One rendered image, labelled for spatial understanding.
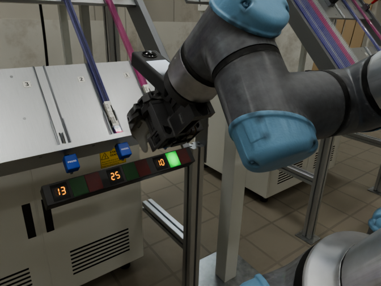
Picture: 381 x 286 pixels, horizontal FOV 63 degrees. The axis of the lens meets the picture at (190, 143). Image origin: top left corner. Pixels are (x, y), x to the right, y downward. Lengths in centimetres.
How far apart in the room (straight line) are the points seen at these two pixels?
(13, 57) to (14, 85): 350
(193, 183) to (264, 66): 61
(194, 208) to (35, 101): 50
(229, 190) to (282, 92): 81
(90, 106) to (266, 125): 49
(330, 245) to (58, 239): 96
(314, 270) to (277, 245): 131
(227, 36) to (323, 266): 22
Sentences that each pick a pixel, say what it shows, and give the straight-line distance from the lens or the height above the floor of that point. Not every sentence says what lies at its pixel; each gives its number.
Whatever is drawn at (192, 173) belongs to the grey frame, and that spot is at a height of 57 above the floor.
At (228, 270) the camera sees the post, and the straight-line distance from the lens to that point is 130.
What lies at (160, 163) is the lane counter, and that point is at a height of 65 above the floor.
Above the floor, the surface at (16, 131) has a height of 76.
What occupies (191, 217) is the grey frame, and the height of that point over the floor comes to 42.
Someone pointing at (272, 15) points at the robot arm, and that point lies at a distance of 32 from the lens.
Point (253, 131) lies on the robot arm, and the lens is 28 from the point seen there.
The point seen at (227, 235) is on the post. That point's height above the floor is 23.
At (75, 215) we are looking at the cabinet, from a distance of 110.
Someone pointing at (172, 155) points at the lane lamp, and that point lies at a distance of 73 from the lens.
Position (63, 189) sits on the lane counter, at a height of 66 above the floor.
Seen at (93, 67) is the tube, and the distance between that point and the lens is 75.
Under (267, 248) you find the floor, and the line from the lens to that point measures 153.
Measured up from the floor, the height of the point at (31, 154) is 73.
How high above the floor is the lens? 96
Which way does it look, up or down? 22 degrees down
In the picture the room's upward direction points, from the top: 2 degrees clockwise
